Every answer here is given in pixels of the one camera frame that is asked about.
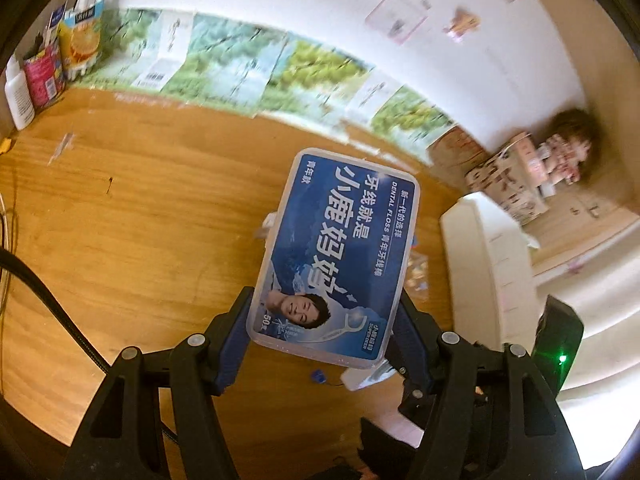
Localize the pink cylinder can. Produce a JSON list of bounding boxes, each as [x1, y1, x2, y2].
[[24, 40, 65, 110]]

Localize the black cable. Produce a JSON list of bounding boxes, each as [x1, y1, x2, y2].
[[0, 246, 181, 446]]

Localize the clear cartoon phone case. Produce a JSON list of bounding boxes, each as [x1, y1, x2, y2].
[[404, 250, 428, 301]]

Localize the pink round tin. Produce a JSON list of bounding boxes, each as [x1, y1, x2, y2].
[[509, 132, 549, 188]]

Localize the white spray bottle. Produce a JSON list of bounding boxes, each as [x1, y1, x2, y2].
[[4, 54, 35, 131]]

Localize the orange juice carton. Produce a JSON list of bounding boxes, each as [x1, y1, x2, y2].
[[58, 0, 104, 81]]

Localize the grape print cardboard sheet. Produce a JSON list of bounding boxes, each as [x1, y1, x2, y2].
[[79, 9, 454, 164]]

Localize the beige lettered storage bag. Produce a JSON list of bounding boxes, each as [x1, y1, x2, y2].
[[464, 150, 549, 226]]

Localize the white cube charger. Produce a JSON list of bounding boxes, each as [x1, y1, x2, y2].
[[255, 211, 278, 249]]

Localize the brown cardboard panel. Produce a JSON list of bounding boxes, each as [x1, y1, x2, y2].
[[426, 127, 490, 191]]

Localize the blue dental floss box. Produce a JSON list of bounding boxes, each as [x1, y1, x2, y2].
[[246, 148, 420, 370]]

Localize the white plastic bin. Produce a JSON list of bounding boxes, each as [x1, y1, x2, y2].
[[440, 193, 541, 351]]

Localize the brown-haired rag doll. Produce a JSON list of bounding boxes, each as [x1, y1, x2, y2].
[[537, 108, 602, 185]]

